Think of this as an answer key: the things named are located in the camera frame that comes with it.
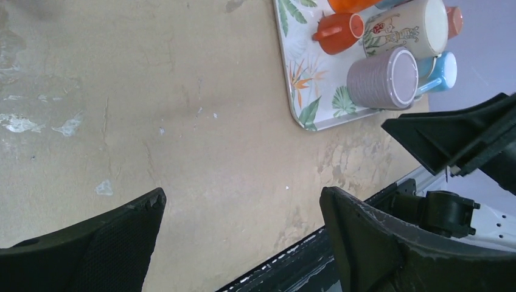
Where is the light blue mug back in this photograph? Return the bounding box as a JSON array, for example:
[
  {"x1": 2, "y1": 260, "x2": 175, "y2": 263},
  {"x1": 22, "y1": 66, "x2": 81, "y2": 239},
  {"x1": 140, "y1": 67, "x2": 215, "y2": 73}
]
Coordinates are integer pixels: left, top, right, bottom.
[{"x1": 375, "y1": 0, "x2": 407, "y2": 10}]

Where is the cream illustrated mug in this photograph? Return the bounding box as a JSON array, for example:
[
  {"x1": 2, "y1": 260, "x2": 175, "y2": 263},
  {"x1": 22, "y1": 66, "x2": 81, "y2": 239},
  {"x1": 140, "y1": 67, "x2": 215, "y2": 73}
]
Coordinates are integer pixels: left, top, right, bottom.
[{"x1": 362, "y1": 0, "x2": 448, "y2": 59}]

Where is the leaf-patterned serving tray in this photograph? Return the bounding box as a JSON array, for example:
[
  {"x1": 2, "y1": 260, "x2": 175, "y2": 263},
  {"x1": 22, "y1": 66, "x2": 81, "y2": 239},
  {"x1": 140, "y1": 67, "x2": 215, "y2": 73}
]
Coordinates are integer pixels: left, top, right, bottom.
[{"x1": 273, "y1": 1, "x2": 379, "y2": 131}]

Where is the bright orange mug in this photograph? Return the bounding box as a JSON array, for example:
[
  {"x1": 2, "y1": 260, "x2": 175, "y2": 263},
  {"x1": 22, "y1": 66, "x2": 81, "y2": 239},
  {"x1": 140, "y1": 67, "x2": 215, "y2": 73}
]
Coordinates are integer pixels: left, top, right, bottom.
[{"x1": 327, "y1": 0, "x2": 381, "y2": 13}]

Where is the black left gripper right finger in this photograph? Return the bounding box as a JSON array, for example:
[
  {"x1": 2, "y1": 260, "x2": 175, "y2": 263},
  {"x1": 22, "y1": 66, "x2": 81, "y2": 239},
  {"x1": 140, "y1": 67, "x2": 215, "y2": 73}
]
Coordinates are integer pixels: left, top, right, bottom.
[{"x1": 319, "y1": 187, "x2": 515, "y2": 291}]

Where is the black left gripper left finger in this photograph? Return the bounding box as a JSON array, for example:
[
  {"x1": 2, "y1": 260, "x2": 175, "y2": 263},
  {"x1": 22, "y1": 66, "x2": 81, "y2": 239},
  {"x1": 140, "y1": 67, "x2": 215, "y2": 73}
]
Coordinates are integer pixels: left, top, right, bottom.
[{"x1": 1, "y1": 188, "x2": 167, "y2": 291}]

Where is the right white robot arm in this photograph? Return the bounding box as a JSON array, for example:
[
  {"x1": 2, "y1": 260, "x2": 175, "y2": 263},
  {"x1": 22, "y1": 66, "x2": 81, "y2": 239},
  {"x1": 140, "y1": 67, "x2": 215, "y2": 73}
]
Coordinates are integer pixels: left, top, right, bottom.
[{"x1": 382, "y1": 93, "x2": 515, "y2": 249}]

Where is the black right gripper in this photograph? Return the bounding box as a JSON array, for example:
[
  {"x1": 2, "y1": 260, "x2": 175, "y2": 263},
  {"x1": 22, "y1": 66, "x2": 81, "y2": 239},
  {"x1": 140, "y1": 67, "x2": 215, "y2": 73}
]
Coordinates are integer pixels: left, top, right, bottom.
[{"x1": 382, "y1": 93, "x2": 515, "y2": 195}]

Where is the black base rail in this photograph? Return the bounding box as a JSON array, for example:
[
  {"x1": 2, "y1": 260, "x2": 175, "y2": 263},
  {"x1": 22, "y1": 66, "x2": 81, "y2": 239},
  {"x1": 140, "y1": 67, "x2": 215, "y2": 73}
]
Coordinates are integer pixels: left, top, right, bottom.
[{"x1": 217, "y1": 179, "x2": 417, "y2": 292}]

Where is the dark orange terracotta mug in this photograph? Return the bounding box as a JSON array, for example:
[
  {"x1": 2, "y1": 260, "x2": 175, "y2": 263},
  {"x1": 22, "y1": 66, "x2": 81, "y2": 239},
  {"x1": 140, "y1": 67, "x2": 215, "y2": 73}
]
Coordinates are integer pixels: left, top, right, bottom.
[{"x1": 312, "y1": 13, "x2": 365, "y2": 55}]

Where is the light blue mug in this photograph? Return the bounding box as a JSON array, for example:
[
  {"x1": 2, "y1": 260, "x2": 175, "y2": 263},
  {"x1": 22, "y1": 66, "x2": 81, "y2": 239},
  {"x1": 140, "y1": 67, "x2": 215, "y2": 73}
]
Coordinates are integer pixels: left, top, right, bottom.
[
  {"x1": 375, "y1": 0, "x2": 407, "y2": 10},
  {"x1": 416, "y1": 51, "x2": 458, "y2": 96}
]

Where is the light blue mug front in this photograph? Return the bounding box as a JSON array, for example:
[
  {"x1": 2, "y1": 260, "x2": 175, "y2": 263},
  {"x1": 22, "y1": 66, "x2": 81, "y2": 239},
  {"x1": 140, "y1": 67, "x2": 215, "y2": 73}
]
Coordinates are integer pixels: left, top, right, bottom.
[{"x1": 416, "y1": 51, "x2": 458, "y2": 96}]

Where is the lilac ribbed mug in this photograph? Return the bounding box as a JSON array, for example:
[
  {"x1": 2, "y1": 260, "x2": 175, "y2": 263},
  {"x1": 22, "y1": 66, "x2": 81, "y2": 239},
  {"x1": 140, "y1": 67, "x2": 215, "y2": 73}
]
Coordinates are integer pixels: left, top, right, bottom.
[{"x1": 347, "y1": 47, "x2": 419, "y2": 110}]

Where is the pink mug front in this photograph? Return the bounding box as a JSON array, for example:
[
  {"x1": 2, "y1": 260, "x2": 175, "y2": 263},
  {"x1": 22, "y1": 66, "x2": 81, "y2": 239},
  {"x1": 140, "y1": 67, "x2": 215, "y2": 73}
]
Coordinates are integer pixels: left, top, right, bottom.
[{"x1": 445, "y1": 6, "x2": 464, "y2": 39}]

